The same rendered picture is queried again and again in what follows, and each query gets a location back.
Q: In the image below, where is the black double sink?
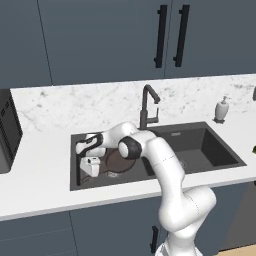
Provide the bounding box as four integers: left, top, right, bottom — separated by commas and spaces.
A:
69, 121, 248, 192

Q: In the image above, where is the black short cupboard handle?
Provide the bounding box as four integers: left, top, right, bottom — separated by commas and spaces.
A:
150, 225, 160, 255

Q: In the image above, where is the black long cupboard handle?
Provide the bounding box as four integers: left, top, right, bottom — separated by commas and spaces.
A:
153, 4, 169, 69
172, 4, 191, 68

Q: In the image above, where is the blue-grey lower drawer front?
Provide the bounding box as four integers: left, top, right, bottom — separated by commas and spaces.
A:
0, 211, 78, 256

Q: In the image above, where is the black microwave oven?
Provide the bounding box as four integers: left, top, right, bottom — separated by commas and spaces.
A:
0, 88, 24, 175

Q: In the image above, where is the blue-grey lower cupboard door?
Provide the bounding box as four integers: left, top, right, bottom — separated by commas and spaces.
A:
69, 195, 169, 256
194, 181, 251, 256

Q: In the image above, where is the blue-grey upper cupboard door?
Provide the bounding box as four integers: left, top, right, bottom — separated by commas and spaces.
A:
37, 0, 173, 87
0, 0, 53, 90
165, 0, 256, 80

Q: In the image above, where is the black kitchen tap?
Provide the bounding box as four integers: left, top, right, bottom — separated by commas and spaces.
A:
138, 83, 162, 131

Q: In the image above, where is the blue-grey cupboard door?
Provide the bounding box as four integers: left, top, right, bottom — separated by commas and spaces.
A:
194, 181, 251, 256
165, 0, 256, 80
69, 195, 169, 256
0, 0, 53, 90
37, 0, 173, 87

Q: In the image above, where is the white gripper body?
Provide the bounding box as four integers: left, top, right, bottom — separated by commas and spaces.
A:
79, 156, 102, 178

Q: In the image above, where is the dark brown round pan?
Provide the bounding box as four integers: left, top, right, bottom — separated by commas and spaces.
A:
104, 148, 138, 175

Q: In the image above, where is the white soap dispenser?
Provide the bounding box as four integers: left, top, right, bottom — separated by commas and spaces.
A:
212, 95, 231, 124

